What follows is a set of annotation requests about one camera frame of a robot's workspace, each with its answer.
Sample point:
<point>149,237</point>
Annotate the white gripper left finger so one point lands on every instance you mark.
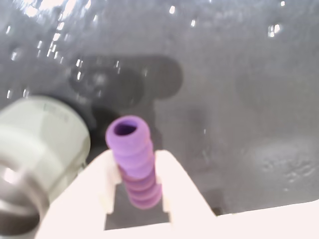
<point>82,199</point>

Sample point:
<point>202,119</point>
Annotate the pale green steel mug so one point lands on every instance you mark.
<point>37,149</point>

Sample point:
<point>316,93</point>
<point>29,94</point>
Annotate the purple ribbed pen grip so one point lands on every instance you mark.
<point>134,159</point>

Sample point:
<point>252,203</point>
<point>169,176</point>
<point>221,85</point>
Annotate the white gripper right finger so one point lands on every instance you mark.
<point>189,206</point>

